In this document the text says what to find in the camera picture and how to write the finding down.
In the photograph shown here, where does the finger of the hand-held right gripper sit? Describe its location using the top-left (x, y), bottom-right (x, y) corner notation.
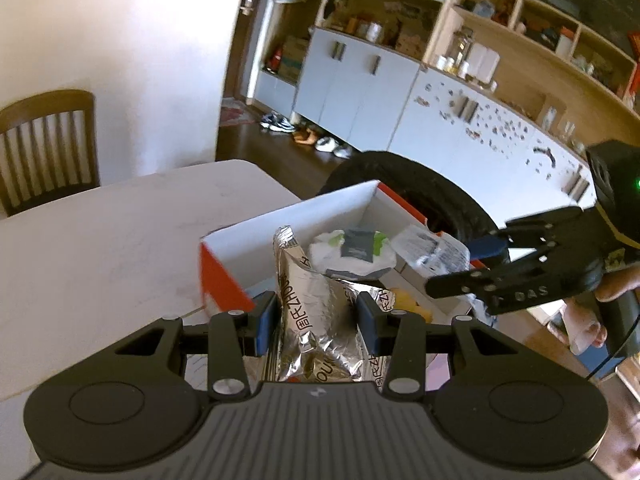
top-left (425, 247), bottom-right (591, 301)
top-left (467, 205), bottom-right (588, 261)

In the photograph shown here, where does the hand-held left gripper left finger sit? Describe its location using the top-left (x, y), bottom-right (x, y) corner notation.
top-left (114, 292), bottom-right (278, 401)

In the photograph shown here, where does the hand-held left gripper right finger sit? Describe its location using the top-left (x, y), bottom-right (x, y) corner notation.
top-left (356, 291), bottom-right (528, 401)

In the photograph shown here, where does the clear plastic packet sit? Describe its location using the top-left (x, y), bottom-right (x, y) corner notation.
top-left (390, 224), bottom-right (472, 281)

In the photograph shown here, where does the bread-shaped yellow toy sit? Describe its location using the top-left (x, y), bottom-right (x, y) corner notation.
top-left (387, 287), bottom-right (433, 323)

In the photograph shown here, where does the blue silver foil snack packet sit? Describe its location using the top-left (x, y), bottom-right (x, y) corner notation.
top-left (271, 224), bottom-right (366, 383)

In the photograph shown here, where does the red shoe box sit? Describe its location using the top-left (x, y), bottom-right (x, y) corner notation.
top-left (199, 180), bottom-right (496, 361)

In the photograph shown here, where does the white plastic bag green print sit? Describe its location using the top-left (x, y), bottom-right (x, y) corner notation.
top-left (307, 227), bottom-right (398, 281)

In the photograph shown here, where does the white marble desktop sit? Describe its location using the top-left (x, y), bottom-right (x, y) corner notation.
top-left (0, 159), bottom-right (306, 401)

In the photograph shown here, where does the person's right hand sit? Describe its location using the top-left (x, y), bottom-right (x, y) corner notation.
top-left (595, 265), bottom-right (640, 303)

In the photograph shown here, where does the white sticker-covered cabinet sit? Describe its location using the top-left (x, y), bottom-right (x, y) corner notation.
top-left (387, 65), bottom-right (596, 211)

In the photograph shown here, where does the black covered chair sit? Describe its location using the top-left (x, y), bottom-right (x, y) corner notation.
top-left (317, 151), bottom-right (511, 266)

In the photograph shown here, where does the white canister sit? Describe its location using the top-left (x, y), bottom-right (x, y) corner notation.
top-left (467, 42), bottom-right (501, 83)

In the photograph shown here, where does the glass jar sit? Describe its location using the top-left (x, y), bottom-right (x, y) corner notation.
top-left (447, 27), bottom-right (473, 68)

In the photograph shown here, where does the striped sneaker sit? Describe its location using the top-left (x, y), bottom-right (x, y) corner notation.
top-left (260, 112), bottom-right (297, 133)

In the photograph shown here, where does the white double door cabinet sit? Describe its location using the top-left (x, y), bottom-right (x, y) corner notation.
top-left (292, 27), bottom-right (421, 153)

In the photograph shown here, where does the pink floor mat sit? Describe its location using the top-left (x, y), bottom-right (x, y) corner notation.
top-left (220, 99), bottom-right (258, 128)

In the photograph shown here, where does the low white hallway cabinet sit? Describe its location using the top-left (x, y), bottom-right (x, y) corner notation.
top-left (252, 67), bottom-right (301, 116)

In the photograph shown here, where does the cardboard box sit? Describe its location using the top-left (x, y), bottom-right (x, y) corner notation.
top-left (277, 35), bottom-right (311, 83)

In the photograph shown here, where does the brown wooden chair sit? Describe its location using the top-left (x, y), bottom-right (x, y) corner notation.
top-left (0, 90), bottom-right (101, 218)

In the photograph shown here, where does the wooden wall shelf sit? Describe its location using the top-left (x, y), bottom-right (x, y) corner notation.
top-left (425, 0), bottom-right (640, 161)

